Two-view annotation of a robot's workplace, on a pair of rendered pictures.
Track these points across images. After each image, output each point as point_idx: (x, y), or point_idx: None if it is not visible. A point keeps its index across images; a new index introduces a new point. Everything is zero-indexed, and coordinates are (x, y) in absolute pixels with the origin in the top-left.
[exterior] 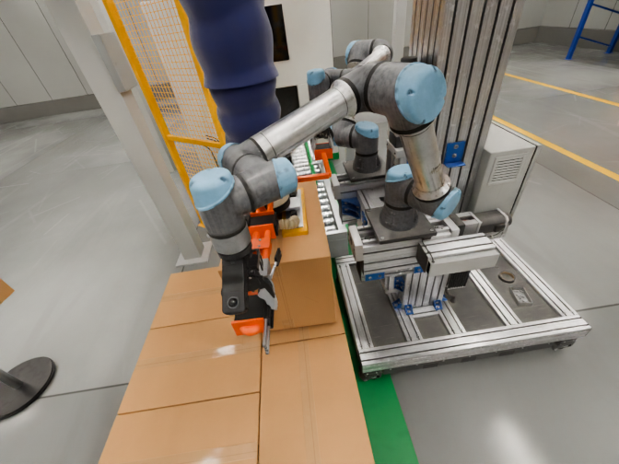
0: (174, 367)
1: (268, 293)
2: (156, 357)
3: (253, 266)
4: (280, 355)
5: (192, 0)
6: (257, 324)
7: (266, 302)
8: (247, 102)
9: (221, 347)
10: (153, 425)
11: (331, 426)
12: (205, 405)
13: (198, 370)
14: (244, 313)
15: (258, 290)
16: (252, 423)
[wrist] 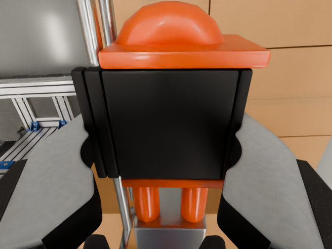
0: (304, 89)
1: (14, 198)
2: (325, 103)
3: None
4: None
5: None
6: (139, 45)
7: (81, 141)
8: None
9: (249, 105)
10: (331, 26)
11: (127, 4)
12: (269, 43)
13: (276, 83)
14: (199, 103)
15: (87, 224)
16: (216, 17)
